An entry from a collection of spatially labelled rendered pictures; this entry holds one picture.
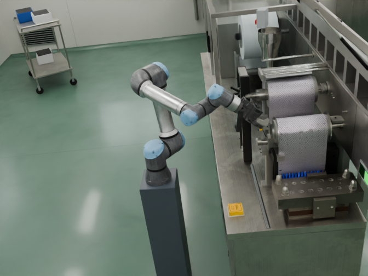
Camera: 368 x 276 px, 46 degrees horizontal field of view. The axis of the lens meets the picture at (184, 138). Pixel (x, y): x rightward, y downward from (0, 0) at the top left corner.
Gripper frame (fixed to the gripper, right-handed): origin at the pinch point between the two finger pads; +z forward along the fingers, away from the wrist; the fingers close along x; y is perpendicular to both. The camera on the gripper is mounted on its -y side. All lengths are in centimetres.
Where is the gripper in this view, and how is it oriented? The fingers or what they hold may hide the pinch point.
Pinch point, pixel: (266, 128)
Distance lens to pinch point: 220.0
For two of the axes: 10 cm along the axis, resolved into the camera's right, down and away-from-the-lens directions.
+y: 5.5, -7.2, -4.1
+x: -0.2, -5.1, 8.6
